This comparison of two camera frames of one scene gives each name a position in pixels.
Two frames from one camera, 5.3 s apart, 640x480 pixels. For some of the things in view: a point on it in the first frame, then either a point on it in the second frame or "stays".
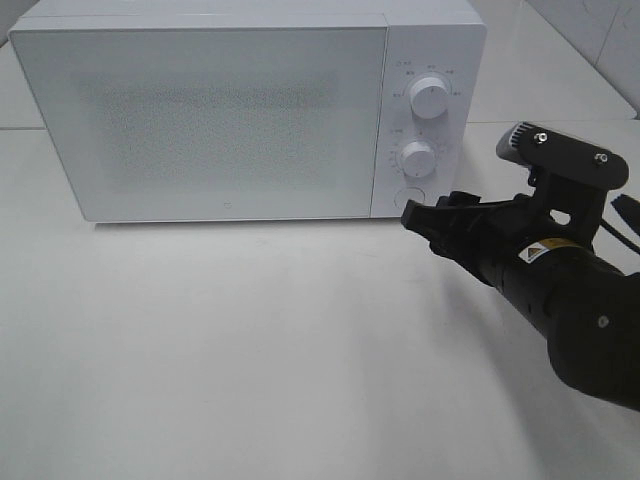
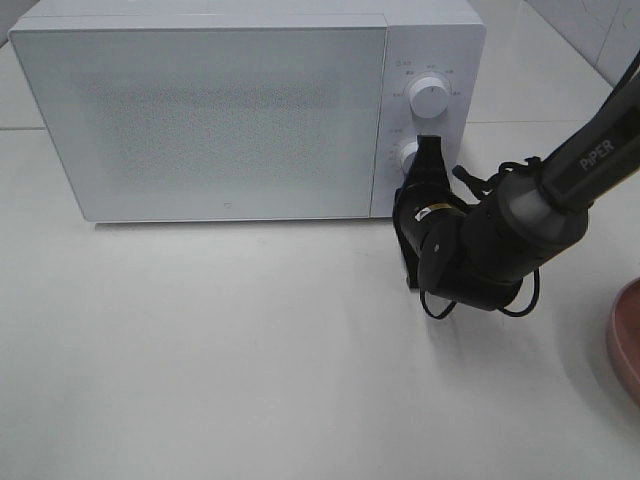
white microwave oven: [257, 109] stays
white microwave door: [163, 124] stays
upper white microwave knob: [429, 98] stays
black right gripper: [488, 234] → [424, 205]
